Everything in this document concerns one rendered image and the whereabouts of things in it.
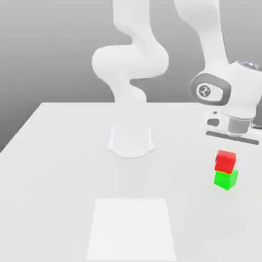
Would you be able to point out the small red cube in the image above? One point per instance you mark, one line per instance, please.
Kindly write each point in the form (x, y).
(225, 161)

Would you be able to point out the small green cube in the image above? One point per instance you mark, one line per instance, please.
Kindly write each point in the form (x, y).
(225, 181)

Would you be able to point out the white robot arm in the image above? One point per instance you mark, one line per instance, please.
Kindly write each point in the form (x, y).
(131, 61)

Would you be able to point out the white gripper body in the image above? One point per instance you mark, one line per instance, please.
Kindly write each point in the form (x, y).
(232, 138)

